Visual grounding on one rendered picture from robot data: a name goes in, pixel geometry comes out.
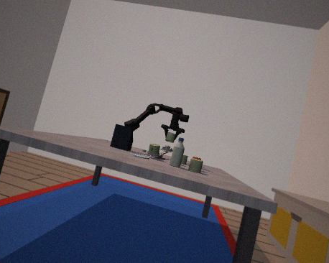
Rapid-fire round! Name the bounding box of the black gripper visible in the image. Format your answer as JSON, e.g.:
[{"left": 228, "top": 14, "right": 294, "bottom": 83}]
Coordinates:
[{"left": 161, "top": 119, "right": 185, "bottom": 140}]

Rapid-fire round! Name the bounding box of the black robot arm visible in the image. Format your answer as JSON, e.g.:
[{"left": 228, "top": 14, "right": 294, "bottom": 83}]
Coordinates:
[{"left": 124, "top": 103, "right": 189, "bottom": 131}]

